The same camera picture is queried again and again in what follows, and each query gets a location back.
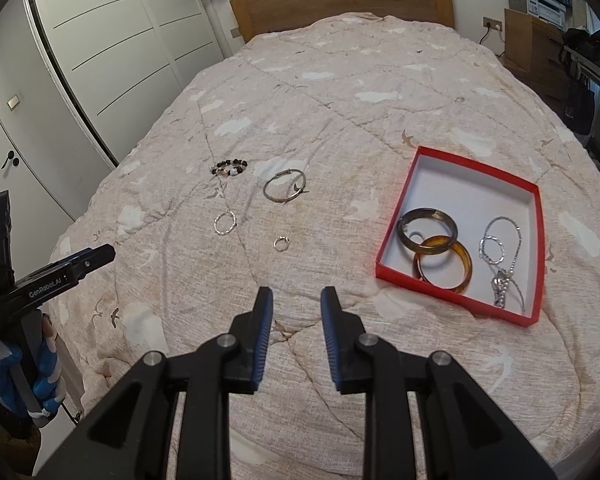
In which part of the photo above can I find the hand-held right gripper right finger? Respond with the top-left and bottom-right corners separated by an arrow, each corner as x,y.
320,286 -> 561,480

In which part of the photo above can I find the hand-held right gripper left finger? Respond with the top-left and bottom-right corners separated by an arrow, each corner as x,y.
35,286 -> 274,480

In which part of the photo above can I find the amber bangle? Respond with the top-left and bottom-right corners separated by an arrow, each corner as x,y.
412,235 -> 475,295

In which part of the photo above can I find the dark green bangle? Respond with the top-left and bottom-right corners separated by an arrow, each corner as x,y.
396,207 -> 459,255

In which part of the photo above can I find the twisted silver bracelet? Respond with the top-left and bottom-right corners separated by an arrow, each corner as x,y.
478,234 -> 506,265
213,211 -> 238,236

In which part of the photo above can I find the silver pendant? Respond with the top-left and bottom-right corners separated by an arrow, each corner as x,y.
491,269 -> 513,309

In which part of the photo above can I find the red box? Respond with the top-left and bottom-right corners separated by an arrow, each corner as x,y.
375,146 -> 546,328

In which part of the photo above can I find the silver bead necklace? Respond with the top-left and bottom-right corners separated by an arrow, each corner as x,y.
480,216 -> 527,313

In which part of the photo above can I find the person's left hand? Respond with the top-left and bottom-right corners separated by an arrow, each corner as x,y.
0,311 -> 65,419

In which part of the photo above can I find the white door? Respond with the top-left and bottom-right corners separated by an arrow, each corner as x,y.
0,0 -> 118,281

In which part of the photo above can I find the thin silver bangle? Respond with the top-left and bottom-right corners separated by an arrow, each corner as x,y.
263,170 -> 309,204

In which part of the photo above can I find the white wardrobe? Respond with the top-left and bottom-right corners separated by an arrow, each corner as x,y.
25,0 -> 226,168

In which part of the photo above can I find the wooden dresser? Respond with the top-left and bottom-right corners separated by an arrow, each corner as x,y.
500,7 -> 568,103

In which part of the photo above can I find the black bag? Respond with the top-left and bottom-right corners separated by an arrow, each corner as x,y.
560,27 -> 600,92

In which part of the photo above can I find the white printer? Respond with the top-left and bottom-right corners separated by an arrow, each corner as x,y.
527,0 -> 566,28

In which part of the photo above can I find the black beaded bracelet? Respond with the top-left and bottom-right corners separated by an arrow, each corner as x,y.
210,159 -> 249,177

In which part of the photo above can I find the black cable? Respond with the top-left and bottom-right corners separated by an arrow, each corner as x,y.
477,27 -> 506,58

